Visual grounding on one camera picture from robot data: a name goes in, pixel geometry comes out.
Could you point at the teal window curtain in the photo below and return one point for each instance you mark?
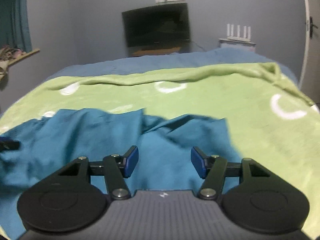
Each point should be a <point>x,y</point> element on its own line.
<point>14,25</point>

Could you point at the beige patterned cloth bundle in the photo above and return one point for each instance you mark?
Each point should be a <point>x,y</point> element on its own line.
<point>8,54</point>

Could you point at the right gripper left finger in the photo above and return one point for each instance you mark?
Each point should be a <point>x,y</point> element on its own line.
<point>78,194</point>

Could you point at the teal hooded jacket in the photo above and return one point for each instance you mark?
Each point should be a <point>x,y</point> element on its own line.
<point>49,143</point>

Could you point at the white door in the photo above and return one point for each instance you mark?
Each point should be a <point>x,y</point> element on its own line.
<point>309,78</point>

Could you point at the wooden monitor desk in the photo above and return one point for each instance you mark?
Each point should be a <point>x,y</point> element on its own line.
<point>151,52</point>

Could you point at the wooden window sill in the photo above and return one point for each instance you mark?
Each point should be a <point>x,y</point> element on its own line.
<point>23,56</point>

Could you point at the blue bed sheet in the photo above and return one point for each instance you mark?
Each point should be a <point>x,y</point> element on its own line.
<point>174,67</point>

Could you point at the white wifi router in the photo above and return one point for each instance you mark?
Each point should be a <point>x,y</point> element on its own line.
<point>238,33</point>

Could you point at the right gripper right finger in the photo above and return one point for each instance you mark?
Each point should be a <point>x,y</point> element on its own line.
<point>249,194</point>

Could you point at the black door handle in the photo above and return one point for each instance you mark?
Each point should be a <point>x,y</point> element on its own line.
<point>311,26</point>

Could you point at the black monitor screen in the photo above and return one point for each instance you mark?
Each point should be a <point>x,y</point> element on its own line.
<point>159,24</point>

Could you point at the light green fleece blanket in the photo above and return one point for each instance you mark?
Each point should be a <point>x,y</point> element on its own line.
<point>268,117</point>

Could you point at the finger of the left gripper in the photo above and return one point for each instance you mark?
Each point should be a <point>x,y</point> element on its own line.
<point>8,144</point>

